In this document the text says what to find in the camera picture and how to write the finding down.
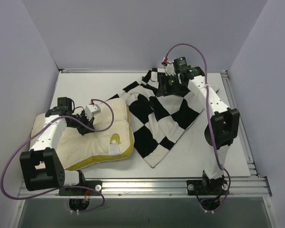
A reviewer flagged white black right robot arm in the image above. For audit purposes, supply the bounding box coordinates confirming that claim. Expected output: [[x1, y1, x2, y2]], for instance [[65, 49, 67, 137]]
[[157, 67, 240, 194]]

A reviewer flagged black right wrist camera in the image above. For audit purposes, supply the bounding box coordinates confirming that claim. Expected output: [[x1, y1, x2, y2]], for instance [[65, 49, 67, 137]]
[[173, 57, 190, 74]]

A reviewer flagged white care label tag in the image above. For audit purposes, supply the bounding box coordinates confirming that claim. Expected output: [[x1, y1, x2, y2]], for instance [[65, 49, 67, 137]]
[[108, 143, 122, 156]]

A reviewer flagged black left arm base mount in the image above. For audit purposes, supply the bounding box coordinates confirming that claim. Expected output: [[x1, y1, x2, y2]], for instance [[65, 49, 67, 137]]
[[58, 180, 103, 196]]

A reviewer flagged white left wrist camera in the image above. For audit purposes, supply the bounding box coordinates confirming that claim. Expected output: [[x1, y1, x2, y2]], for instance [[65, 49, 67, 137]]
[[85, 104, 101, 119]]

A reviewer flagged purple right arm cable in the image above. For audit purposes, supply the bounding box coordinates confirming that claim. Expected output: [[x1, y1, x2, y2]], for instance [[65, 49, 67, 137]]
[[165, 43, 231, 212]]

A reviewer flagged aluminium front frame rail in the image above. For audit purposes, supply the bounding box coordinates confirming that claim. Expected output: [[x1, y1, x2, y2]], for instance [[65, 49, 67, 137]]
[[19, 176, 272, 199]]

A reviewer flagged cream quilted pillow yellow edge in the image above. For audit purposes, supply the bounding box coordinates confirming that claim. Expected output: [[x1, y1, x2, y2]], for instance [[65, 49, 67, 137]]
[[30, 98, 134, 171]]

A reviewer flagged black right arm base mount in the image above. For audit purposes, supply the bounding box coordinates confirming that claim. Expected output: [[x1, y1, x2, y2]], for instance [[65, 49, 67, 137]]
[[186, 179, 228, 196]]

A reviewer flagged aluminium frame rail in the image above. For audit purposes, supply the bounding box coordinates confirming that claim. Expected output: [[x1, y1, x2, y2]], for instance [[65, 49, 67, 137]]
[[19, 176, 272, 199], [59, 69, 90, 74]]

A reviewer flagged aluminium right side rail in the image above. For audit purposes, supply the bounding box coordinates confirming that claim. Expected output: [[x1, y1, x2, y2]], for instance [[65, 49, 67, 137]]
[[220, 71, 260, 178]]

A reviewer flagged black white checkered pillowcase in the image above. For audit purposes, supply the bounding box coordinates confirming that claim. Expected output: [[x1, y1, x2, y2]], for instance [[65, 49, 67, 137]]
[[113, 68, 204, 168]]

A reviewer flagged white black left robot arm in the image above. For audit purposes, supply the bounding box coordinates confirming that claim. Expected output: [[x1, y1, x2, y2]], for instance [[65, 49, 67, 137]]
[[19, 97, 101, 195]]

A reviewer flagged aluminium back frame rail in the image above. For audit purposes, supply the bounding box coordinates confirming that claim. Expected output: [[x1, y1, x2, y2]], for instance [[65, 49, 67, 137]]
[[59, 69, 90, 74]]

